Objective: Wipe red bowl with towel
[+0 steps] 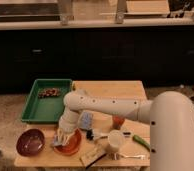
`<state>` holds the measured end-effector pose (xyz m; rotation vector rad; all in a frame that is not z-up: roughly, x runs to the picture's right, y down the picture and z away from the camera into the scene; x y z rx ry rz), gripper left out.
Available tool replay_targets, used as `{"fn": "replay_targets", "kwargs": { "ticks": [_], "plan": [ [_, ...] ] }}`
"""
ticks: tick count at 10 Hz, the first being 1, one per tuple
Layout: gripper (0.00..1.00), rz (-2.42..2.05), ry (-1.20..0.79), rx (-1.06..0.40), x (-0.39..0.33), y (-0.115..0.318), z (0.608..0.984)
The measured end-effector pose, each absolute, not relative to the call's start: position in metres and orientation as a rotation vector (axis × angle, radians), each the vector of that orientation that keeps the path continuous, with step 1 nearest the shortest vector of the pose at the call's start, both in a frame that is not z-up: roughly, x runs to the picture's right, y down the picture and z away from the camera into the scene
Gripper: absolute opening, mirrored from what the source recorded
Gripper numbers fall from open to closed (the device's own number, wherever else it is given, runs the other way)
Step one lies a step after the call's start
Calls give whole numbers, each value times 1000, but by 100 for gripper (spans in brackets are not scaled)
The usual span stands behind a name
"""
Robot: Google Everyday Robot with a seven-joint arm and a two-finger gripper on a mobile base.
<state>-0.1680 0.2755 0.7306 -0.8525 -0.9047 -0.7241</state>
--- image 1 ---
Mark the blue sponge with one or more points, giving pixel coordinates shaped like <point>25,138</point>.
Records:
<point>85,122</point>

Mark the white cup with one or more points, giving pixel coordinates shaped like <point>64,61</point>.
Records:
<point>115,141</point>

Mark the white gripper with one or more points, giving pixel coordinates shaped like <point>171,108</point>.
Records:
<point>67,128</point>

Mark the green chili pepper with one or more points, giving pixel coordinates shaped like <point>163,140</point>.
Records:
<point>141,141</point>

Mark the wooden block with black edge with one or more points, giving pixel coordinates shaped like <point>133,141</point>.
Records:
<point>92,156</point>

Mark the black cabinet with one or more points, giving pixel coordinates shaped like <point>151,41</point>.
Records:
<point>157,56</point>

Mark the light blue towel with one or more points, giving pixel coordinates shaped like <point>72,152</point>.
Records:
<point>56,143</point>

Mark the dark purple bowl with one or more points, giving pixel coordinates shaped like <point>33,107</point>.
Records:
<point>30,143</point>

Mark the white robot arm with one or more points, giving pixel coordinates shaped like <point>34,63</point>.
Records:
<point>170,117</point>

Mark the black handled brush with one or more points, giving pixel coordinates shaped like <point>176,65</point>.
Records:
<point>95,135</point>

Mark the red cup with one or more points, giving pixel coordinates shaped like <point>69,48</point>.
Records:
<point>117,122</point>

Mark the green plastic tray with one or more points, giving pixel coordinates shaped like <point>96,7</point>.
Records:
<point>46,110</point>

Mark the pile of nuts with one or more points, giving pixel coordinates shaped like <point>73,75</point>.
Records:
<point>49,92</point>

